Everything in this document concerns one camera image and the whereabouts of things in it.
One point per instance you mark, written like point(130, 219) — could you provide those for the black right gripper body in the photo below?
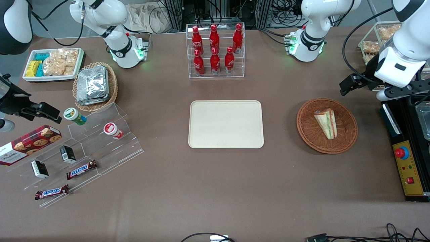
point(12, 105)

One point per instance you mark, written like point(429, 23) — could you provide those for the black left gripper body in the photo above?
point(368, 77)

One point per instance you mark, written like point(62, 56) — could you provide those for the triangle sandwich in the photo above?
point(327, 124)

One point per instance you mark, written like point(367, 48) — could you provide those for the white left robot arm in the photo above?
point(312, 20)

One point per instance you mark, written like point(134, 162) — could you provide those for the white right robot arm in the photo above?
point(107, 16)

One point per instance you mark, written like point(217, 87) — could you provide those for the white rectangular snack tray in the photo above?
point(50, 78)

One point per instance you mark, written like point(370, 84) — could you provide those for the round brown wicker basket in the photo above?
point(309, 131)

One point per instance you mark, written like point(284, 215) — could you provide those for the oval tan wicker basket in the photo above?
point(112, 87)

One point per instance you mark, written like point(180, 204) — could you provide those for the beige plastic tray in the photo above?
point(225, 124)

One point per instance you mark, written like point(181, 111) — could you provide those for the clear bagged pastry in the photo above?
point(389, 32)
point(370, 58)
point(371, 47)

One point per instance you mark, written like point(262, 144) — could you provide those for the green lid snack cup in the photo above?
point(73, 115)

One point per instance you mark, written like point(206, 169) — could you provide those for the red tartan cookie box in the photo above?
point(30, 144)

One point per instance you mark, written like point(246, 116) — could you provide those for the yellow snack packet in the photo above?
point(31, 72)
point(33, 64)

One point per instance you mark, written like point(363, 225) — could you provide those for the teal snack packet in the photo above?
point(40, 70)
point(42, 56)

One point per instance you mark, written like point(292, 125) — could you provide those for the small black box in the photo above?
point(39, 169)
point(68, 154)

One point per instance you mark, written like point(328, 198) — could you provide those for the clear bag of crackers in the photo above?
point(60, 62)

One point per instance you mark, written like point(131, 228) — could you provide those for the silver foil pack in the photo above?
point(92, 85)

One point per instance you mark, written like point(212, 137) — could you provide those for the brown chocolate bar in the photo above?
point(81, 170)
point(52, 192)

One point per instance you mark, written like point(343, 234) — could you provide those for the red lid snack cup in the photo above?
point(111, 129)

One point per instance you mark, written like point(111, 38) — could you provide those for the clear acrylic stepped stand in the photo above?
point(111, 154)

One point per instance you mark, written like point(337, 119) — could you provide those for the black machine yellow control panel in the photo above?
point(408, 174)

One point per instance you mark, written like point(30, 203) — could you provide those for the red cola bottle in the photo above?
point(238, 38)
point(199, 64)
point(229, 61)
point(214, 38)
point(196, 40)
point(215, 63)

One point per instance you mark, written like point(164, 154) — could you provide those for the clear acrylic bottle rack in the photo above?
point(221, 75)

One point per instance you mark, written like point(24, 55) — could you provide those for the beige cloth bag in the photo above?
point(144, 18)

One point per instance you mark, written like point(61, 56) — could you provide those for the small white device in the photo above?
point(219, 238)

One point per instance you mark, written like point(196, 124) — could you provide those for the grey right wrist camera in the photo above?
point(6, 125)

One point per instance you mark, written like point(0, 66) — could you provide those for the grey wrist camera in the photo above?
point(6, 125)
point(383, 95)

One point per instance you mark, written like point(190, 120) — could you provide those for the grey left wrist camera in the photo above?
point(383, 95)

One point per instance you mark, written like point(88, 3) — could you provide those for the aluminium frame rack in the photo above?
point(174, 13)

